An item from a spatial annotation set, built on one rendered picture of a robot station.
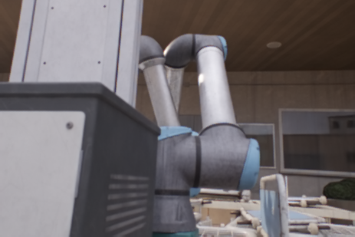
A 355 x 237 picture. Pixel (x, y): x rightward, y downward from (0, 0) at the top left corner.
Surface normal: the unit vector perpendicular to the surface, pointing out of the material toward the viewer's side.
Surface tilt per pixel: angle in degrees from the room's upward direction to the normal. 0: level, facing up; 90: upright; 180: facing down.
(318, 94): 90
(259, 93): 90
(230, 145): 56
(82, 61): 90
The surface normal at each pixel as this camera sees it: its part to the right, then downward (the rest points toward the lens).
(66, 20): -0.17, -0.25
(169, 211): 0.26, -0.55
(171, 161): 0.11, -0.21
